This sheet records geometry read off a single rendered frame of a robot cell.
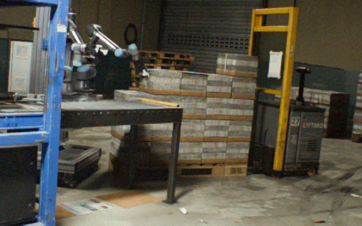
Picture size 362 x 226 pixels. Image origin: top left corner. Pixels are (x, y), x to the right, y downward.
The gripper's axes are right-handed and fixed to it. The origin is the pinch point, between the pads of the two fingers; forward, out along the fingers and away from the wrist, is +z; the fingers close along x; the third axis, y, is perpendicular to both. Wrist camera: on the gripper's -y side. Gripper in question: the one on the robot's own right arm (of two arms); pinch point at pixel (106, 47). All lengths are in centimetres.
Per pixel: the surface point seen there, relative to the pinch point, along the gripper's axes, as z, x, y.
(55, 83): 48, 93, 37
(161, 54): -383, -621, -84
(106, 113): 37, 29, 51
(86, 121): 34, 46, 58
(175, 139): 47, -49, 63
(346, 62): -12, -771, -127
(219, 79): 22, -154, 0
